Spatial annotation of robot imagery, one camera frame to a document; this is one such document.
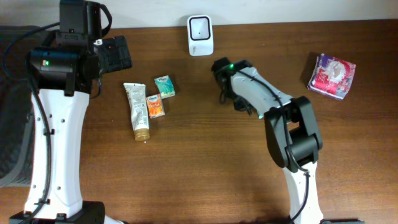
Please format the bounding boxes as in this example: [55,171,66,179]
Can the cream tube with gold cap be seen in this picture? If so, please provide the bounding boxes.
[123,83,150,141]

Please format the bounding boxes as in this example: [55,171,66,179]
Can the teal tissue packet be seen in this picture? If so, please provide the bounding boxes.
[154,75,175,99]

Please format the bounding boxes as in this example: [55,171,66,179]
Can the orange tissue packet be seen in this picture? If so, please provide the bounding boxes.
[146,94,165,119]

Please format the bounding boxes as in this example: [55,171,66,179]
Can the red purple tissue pack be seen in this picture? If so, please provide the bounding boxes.
[307,54,356,100]

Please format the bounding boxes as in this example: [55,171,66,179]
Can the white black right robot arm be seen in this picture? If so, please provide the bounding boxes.
[211,57,324,223]

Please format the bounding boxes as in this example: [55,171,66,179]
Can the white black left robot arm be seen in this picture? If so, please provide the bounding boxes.
[9,1,132,223]

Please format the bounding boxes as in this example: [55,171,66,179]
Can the white barcode scanner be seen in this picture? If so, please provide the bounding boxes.
[187,15,214,57]

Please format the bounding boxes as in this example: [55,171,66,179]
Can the grey plastic mesh basket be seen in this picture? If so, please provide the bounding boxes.
[1,35,41,188]

